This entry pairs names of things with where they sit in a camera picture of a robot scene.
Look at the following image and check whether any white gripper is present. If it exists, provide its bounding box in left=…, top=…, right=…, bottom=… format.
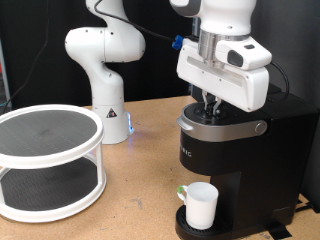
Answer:
left=176, top=37, right=270, bottom=117

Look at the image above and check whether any black Keurig coffee machine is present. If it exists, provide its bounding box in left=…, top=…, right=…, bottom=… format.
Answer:
left=174, top=83, right=320, bottom=240

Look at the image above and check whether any white mug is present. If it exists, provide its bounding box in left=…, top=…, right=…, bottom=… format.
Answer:
left=176, top=181, right=220, bottom=231

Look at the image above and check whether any black curtain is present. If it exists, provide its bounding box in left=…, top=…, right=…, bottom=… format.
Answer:
left=0, top=0, right=195, bottom=111

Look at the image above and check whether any grey partition panel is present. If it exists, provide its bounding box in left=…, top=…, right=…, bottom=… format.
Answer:
left=191, top=0, right=320, bottom=214

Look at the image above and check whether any black tape strip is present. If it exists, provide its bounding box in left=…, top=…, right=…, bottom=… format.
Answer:
left=264, top=219, right=293, bottom=240

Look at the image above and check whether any white two-tier turntable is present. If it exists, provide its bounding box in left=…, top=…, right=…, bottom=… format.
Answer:
left=0, top=104, right=108, bottom=224

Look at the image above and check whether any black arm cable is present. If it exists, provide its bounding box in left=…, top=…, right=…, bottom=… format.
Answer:
left=94, top=0, right=291, bottom=103

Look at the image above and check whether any black power cord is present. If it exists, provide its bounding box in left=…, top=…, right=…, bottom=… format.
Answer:
left=294, top=199, right=316, bottom=214

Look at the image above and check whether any black hanging cable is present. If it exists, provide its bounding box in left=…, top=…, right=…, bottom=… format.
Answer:
left=0, top=0, right=51, bottom=114

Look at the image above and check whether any grey metal rack post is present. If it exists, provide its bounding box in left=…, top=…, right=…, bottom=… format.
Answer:
left=0, top=39, right=13, bottom=111

